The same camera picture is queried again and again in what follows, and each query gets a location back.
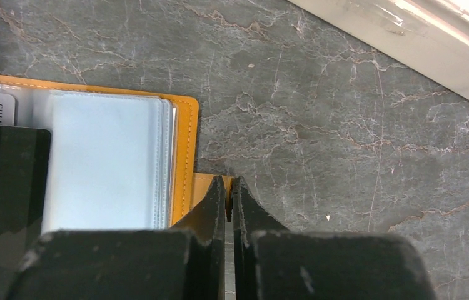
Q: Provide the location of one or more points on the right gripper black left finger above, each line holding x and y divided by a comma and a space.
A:
185, 261

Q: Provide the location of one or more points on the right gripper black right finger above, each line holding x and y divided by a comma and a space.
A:
273, 262

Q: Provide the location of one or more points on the black credit card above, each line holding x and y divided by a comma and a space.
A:
24, 159

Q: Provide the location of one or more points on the white plastic tray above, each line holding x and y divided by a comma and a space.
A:
430, 37

